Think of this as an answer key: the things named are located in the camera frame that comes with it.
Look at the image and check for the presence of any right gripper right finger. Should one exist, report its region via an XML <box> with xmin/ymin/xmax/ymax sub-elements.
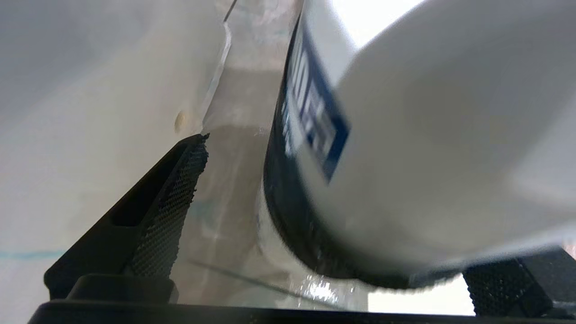
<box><xmin>463</xmin><ymin>246</ymin><xmax>576</xmax><ymax>317</ymax></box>

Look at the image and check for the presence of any white toilet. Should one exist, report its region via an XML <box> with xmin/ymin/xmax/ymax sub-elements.
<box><xmin>0</xmin><ymin>0</ymin><xmax>234</xmax><ymax>324</ymax></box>

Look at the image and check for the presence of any white bottle with blue label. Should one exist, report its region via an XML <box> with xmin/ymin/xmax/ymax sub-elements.
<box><xmin>257</xmin><ymin>0</ymin><xmax>576</xmax><ymax>289</ymax></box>

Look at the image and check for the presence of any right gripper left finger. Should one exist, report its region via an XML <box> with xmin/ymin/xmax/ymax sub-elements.
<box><xmin>44</xmin><ymin>133</ymin><xmax>210</xmax><ymax>304</ymax></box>

